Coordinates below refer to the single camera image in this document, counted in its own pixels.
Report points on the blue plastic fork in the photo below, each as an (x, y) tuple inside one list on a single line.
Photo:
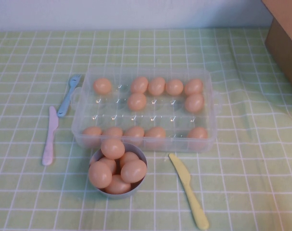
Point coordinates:
[(64, 106)]

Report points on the green checked tablecloth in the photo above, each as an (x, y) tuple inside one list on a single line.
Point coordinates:
[(244, 180)]

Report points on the grey round bowl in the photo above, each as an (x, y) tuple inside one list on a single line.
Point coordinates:
[(117, 196)]

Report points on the clear plastic egg box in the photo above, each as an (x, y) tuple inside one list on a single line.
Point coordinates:
[(112, 113)]

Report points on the yellow plastic knife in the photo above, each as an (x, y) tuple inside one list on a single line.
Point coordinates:
[(186, 183)]

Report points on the brown cardboard box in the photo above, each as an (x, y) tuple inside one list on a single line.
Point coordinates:
[(285, 48)]

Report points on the pink plastic knife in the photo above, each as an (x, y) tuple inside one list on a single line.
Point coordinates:
[(49, 144)]

